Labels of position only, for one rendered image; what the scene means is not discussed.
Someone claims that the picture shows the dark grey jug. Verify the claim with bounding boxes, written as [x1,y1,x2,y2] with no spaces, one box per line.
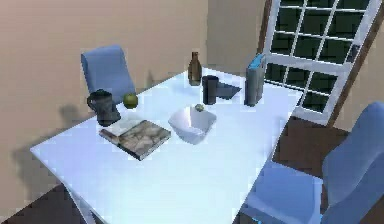
[86,89,122,127]

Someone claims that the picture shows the blue chair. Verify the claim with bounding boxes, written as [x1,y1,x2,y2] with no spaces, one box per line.
[240,101,384,224]
[80,44,137,105]

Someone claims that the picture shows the white square bowl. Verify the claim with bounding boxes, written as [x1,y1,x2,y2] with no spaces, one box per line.
[167,105,218,145]

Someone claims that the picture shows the green apple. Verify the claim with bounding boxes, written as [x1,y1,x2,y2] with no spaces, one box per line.
[123,93,139,110]

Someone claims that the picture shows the grey upright book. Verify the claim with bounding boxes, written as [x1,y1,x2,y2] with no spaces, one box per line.
[244,53,267,108]

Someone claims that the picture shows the brown bottle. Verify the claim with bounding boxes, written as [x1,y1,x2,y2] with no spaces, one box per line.
[187,51,203,87]

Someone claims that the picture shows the brown marbled book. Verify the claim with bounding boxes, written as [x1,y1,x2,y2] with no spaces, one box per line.
[99,119,172,162]

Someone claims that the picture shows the white framed window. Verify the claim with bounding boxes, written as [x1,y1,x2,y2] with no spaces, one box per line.
[261,0,383,126]

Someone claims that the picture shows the white table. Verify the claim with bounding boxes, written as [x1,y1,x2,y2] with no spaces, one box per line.
[29,67,304,224]

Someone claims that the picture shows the black cup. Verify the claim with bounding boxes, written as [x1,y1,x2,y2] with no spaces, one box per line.
[201,75,220,106]

